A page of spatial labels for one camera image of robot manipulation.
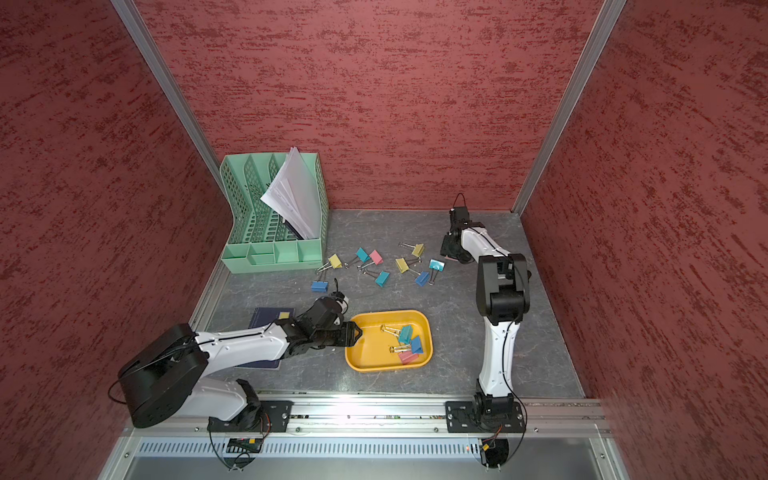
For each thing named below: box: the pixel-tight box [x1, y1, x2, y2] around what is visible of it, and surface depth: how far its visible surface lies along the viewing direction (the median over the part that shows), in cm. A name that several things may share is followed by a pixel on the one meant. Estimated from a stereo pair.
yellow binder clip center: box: [395, 257, 410, 274], surface depth 105 cm
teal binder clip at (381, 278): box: [362, 270, 391, 287], surface depth 102 cm
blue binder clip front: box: [389, 336, 424, 354], surface depth 87 cm
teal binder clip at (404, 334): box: [380, 324, 413, 344], surface depth 89 cm
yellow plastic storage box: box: [344, 310, 433, 373], surface depth 88 cm
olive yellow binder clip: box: [398, 242, 425, 259], surface depth 109 cm
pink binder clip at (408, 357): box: [399, 351, 419, 365], surface depth 85 cm
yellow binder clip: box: [316, 253, 343, 275], surface depth 105 cm
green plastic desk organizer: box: [220, 152, 329, 274], surface depth 103 cm
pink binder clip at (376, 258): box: [362, 249, 384, 269], surface depth 107 cm
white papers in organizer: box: [260, 147, 322, 240], surface depth 97 cm
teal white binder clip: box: [428, 258, 446, 272], surface depth 105 cm
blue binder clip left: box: [311, 281, 329, 293], surface depth 100 cm
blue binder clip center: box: [415, 271, 430, 287], surface depth 102 cm
